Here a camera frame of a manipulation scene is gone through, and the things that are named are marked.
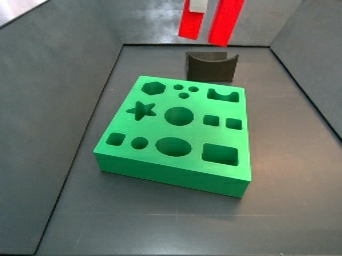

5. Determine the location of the black curved holder stand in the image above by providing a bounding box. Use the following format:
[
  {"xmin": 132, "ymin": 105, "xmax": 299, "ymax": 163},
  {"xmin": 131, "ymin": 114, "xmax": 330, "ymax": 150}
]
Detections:
[{"xmin": 185, "ymin": 52, "xmax": 239, "ymax": 82}]

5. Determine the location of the green foam shape board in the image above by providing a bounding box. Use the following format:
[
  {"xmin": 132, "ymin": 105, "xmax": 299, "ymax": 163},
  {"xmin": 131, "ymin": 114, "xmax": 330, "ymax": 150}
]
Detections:
[{"xmin": 93, "ymin": 76, "xmax": 251, "ymax": 198}]

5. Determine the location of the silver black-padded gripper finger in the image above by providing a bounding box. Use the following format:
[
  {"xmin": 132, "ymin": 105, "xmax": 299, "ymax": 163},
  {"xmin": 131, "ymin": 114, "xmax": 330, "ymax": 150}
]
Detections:
[{"xmin": 189, "ymin": 0, "xmax": 208, "ymax": 13}]

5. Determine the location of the red double-square object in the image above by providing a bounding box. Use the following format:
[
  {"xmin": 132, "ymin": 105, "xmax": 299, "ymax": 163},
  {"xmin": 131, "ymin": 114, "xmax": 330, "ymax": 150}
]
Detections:
[{"xmin": 177, "ymin": 0, "xmax": 244, "ymax": 47}]

